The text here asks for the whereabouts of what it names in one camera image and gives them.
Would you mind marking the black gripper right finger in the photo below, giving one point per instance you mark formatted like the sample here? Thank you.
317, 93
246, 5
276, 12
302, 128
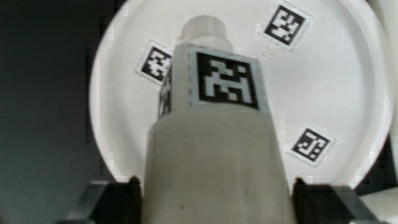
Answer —
327, 205

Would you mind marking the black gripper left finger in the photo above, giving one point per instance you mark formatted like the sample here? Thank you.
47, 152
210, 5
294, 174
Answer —
109, 204

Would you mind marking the white cylindrical table leg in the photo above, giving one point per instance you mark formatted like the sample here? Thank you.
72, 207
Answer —
215, 182

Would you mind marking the white round table top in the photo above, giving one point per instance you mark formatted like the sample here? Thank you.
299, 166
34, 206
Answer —
315, 40

